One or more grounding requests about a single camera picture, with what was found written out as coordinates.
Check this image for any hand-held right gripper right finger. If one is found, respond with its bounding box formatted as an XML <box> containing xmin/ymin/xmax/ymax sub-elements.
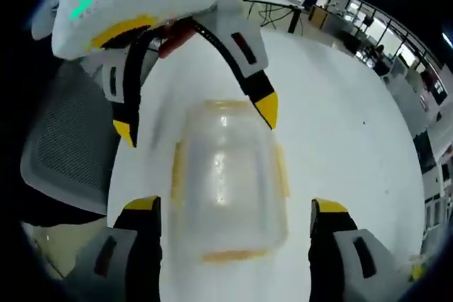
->
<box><xmin>306</xmin><ymin>197</ymin><xmax>403</xmax><ymax>302</ymax></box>

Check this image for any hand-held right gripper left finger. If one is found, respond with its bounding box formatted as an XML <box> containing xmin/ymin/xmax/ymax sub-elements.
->
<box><xmin>65</xmin><ymin>194</ymin><xmax>162</xmax><ymax>302</ymax></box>

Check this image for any clear container with yellow buckles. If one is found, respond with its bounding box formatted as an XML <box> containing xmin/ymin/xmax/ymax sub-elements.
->
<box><xmin>171</xmin><ymin>99</ymin><xmax>292</xmax><ymax>265</ymax></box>

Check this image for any grey mesh office chair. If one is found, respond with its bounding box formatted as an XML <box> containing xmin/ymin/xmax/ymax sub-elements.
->
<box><xmin>19</xmin><ymin>60</ymin><xmax>122</xmax><ymax>216</ymax></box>

